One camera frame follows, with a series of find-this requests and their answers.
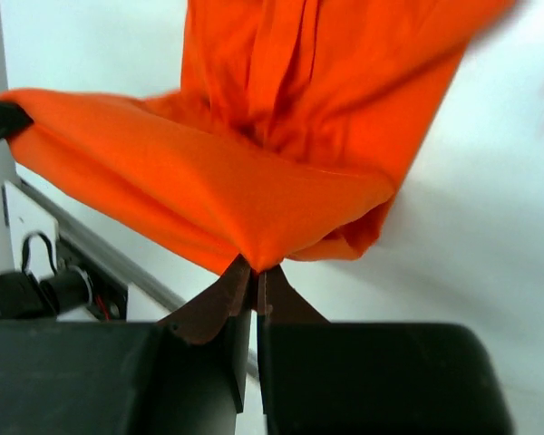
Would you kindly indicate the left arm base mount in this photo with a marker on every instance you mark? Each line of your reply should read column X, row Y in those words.
column 75, row 282

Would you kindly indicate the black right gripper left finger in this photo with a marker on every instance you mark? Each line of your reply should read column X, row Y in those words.
column 102, row 378

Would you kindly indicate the orange t shirt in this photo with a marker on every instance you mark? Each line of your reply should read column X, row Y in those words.
column 292, row 131

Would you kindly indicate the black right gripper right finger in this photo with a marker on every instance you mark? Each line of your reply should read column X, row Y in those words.
column 319, row 377

